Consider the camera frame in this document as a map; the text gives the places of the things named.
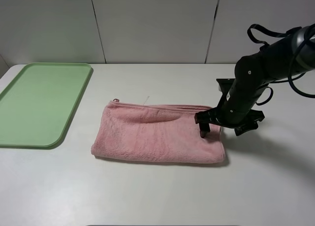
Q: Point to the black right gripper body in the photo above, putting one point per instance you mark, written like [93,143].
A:
[235,106]

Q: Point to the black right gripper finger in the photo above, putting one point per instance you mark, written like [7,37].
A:
[204,129]
[245,128]

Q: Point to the pink terry towel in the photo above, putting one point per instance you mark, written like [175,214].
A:
[156,133]

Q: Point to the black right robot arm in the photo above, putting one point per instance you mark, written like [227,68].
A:
[283,57]

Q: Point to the green plastic tray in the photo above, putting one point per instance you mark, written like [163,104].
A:
[37,106]

